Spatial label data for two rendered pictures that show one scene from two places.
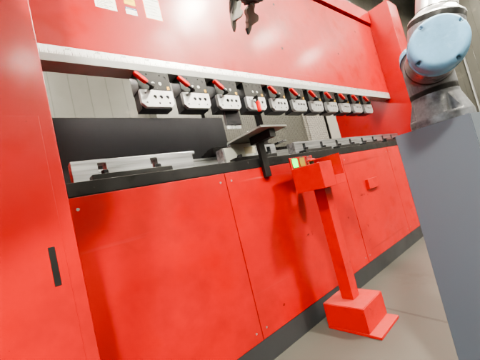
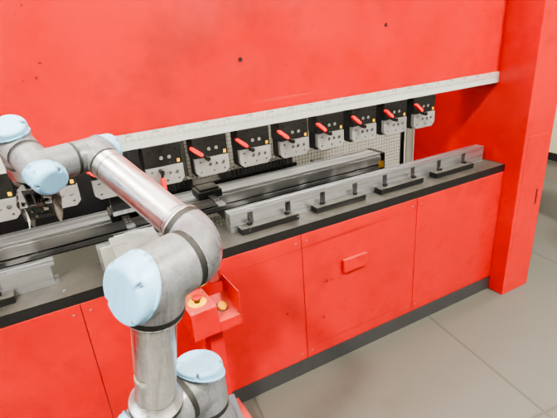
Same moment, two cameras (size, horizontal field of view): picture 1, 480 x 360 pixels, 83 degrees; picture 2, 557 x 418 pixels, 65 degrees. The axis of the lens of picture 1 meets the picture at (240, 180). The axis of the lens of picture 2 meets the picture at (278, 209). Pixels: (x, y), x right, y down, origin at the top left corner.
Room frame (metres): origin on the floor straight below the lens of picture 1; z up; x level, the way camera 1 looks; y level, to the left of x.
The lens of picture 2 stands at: (-0.02, -0.99, 1.74)
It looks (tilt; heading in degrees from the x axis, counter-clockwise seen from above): 23 degrees down; 13
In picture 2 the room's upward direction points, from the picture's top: 4 degrees counter-clockwise
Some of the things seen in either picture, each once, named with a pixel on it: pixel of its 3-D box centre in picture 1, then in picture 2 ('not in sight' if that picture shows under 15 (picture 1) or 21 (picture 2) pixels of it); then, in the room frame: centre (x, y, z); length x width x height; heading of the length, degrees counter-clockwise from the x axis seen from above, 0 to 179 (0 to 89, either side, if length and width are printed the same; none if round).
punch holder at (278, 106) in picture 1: (273, 100); (208, 153); (1.69, -0.33, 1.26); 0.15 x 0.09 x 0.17; 129
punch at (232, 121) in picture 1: (232, 120); (123, 202); (1.46, -0.04, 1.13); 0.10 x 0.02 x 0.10; 129
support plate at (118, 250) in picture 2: (256, 134); (138, 245); (1.34, -0.13, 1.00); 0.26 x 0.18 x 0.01; 39
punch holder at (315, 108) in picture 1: (311, 102); (289, 137); (1.94, -0.64, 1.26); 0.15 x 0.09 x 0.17; 129
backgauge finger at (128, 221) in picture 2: (223, 148); (125, 216); (1.59, 0.05, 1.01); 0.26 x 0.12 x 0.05; 39
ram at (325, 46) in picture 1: (283, 38); (255, 26); (1.87, -0.54, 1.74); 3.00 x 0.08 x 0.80; 129
